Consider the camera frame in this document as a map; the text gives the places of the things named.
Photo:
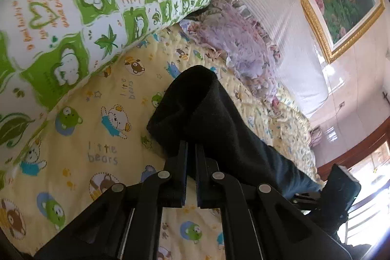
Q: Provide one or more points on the wooden door frame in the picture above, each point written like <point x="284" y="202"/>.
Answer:
<point x="365" y="141"/>

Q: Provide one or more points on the green checkered bear pillow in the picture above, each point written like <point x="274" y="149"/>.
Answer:
<point x="76" y="4"/>

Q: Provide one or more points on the wall outlet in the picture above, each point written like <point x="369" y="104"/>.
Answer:
<point x="341" y="105"/>

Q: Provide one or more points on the striped padded headboard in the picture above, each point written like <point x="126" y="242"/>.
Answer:
<point x="274" y="4"/>

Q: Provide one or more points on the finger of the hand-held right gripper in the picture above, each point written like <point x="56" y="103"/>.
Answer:
<point x="307" y="200"/>

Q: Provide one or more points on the black pants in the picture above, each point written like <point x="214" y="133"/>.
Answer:
<point x="207" y="113"/>

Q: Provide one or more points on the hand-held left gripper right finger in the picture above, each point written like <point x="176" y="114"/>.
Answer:
<point x="204" y="187"/>

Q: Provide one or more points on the floral ruffled pillow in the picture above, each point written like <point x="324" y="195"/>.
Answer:
<point x="237" y="43"/>

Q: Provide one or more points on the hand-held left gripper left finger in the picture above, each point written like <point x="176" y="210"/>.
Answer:
<point x="176" y="183"/>

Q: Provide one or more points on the yellow bear print bedsheet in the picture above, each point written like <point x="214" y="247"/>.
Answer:
<point x="91" y="126"/>

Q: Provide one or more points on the pink striped cloth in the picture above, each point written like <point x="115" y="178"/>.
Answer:
<point x="316" y="135"/>

